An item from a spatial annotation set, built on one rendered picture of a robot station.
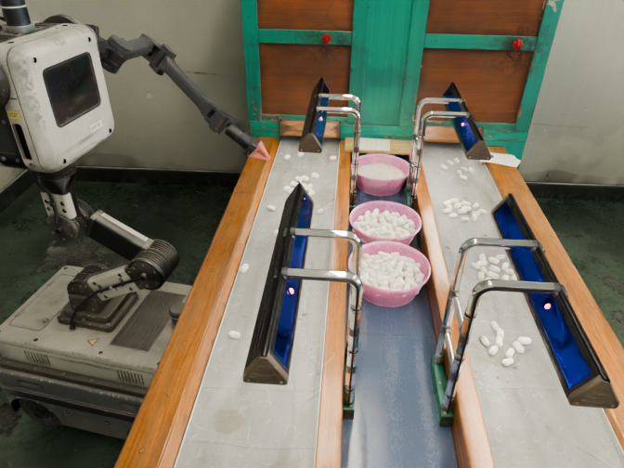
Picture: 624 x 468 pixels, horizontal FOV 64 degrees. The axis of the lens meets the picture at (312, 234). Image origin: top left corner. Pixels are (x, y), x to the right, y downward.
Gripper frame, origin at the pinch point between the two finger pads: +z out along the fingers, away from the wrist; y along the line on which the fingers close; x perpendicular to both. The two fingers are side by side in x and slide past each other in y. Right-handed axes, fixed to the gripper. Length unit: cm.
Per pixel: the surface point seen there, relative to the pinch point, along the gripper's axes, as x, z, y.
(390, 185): -22, 48, 7
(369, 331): -11, 47, -75
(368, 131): -22, 35, 49
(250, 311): 6, 15, -77
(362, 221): -14.0, 40.1, -22.0
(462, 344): -43, 44, -104
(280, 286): -31, 4, -109
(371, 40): -54, 8, 49
